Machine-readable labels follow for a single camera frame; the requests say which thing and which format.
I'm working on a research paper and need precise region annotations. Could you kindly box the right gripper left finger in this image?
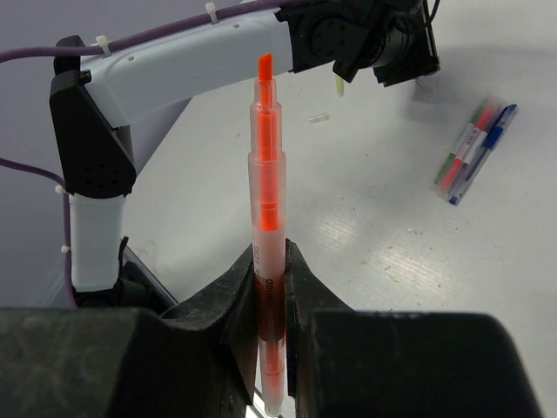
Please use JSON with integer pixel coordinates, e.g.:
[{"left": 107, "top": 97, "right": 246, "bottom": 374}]
[{"left": 1, "top": 250, "right": 258, "bottom": 417}]

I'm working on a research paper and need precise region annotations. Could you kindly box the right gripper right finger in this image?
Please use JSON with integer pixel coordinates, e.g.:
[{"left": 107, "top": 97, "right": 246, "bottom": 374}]
[{"left": 285, "top": 242, "right": 541, "bottom": 417}]

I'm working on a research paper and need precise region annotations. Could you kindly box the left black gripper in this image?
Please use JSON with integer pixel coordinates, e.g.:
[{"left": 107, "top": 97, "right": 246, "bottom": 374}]
[{"left": 332, "top": 1, "right": 440, "bottom": 87}]

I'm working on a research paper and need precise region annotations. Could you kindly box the red highlighter pen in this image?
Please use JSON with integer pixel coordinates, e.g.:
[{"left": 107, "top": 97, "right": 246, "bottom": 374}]
[{"left": 439, "top": 99, "right": 501, "bottom": 195}]

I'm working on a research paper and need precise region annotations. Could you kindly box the green highlighter pen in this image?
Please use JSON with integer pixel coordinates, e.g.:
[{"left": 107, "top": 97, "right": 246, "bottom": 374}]
[{"left": 433, "top": 96, "right": 497, "bottom": 189}]

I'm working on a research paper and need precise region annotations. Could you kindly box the blue pen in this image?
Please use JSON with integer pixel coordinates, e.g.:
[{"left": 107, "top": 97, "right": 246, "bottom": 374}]
[{"left": 446, "top": 104, "right": 518, "bottom": 206}]

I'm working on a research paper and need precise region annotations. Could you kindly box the orange highlighter pen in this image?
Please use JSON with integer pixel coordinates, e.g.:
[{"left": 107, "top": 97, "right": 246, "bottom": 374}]
[{"left": 248, "top": 53, "right": 285, "bottom": 417}]

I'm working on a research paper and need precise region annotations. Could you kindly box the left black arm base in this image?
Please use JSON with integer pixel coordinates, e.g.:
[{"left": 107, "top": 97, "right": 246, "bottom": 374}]
[{"left": 72, "top": 236, "right": 178, "bottom": 314}]

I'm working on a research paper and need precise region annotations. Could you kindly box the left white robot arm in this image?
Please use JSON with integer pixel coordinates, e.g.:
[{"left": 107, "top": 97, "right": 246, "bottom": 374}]
[{"left": 50, "top": 1, "right": 440, "bottom": 293}]

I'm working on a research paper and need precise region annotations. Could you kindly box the yellow highlighter pen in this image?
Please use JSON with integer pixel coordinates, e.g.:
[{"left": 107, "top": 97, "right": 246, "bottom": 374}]
[{"left": 335, "top": 77, "right": 345, "bottom": 98}]

